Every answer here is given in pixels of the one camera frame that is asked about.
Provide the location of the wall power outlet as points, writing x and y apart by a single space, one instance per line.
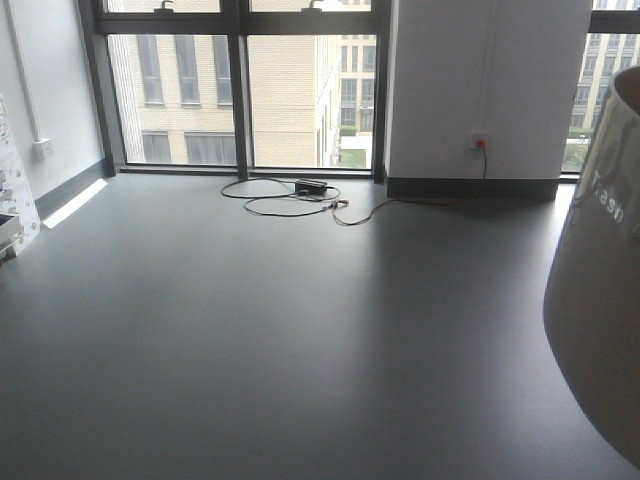
478 141

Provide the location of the black power adapter on floor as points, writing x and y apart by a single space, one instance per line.
311 186

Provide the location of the white plastic trash bin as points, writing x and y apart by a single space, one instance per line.
591 304

